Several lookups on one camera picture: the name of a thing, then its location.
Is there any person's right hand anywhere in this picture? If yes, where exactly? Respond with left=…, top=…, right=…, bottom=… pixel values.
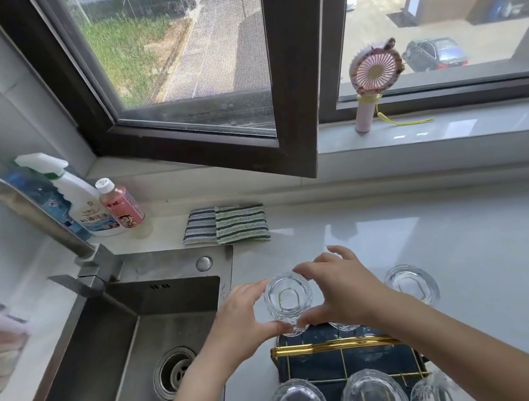
left=285, top=235, right=408, bottom=344

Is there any person's left hand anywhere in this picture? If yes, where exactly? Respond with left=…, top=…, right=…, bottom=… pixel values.
left=191, top=275, right=301, bottom=374

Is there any gold cup rack blue tray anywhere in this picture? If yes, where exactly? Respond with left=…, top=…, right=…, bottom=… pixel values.
left=266, top=305, right=435, bottom=401

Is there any person's right forearm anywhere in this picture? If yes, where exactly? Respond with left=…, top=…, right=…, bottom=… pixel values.
left=368, top=273, right=529, bottom=401

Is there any round sink drain strainer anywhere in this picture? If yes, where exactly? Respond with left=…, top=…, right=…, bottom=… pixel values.
left=148, top=344, right=205, bottom=401

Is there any green striped cloth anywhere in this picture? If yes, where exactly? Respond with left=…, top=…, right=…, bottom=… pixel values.
left=211, top=200, right=271, bottom=250

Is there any blue striped cloth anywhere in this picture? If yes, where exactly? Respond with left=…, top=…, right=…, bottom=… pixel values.
left=179, top=207, right=222, bottom=249

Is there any steel square faucet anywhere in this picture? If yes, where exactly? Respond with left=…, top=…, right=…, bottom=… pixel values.
left=0, top=156, right=130, bottom=314

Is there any stainless steel sink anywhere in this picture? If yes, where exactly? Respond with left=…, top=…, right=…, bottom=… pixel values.
left=0, top=235, right=258, bottom=401

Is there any pink drink bottle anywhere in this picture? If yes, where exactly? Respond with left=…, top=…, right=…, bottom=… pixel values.
left=93, top=171, right=148, bottom=233

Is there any white spray bottle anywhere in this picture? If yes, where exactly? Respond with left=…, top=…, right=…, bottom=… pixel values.
left=13, top=140, right=128, bottom=250

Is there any white stone window sill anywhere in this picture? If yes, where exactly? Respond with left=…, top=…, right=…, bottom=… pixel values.
left=312, top=91, right=529, bottom=168

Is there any dark brown open window sash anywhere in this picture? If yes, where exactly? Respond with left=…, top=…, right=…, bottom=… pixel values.
left=0, top=0, right=388, bottom=226

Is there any pink handheld fan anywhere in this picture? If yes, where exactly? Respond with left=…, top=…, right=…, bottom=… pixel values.
left=341, top=32, right=436, bottom=136

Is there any blue detergent pouch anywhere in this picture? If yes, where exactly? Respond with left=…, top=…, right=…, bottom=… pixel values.
left=2, top=159, right=94, bottom=254

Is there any dark car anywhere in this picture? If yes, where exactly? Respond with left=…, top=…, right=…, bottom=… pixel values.
left=399, top=32, right=470, bottom=76

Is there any dark brown fixed window frame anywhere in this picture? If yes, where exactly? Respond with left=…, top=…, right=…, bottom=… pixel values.
left=300, top=0, right=529, bottom=132

